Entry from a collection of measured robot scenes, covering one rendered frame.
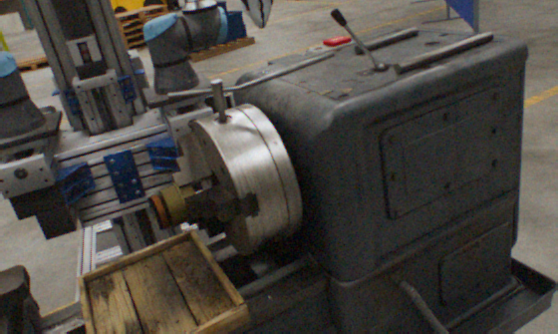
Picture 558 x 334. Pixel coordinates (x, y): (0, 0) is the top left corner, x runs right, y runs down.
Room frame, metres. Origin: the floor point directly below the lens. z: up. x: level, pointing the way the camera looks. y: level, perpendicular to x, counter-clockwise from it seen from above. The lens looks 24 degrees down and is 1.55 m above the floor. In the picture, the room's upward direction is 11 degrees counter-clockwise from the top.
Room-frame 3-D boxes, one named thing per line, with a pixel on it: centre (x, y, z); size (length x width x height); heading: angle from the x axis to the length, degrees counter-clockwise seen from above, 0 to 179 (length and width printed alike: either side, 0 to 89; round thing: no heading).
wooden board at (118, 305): (0.82, 0.33, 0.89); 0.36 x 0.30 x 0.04; 23
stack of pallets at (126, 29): (10.33, 2.50, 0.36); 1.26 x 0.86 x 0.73; 126
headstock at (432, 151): (1.10, -0.25, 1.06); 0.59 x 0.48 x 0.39; 113
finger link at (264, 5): (1.13, -0.02, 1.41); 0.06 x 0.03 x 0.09; 25
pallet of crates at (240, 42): (8.15, 0.80, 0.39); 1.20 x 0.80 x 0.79; 122
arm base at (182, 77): (1.52, 0.30, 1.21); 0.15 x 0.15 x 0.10
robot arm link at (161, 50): (1.53, 0.29, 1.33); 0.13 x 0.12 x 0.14; 112
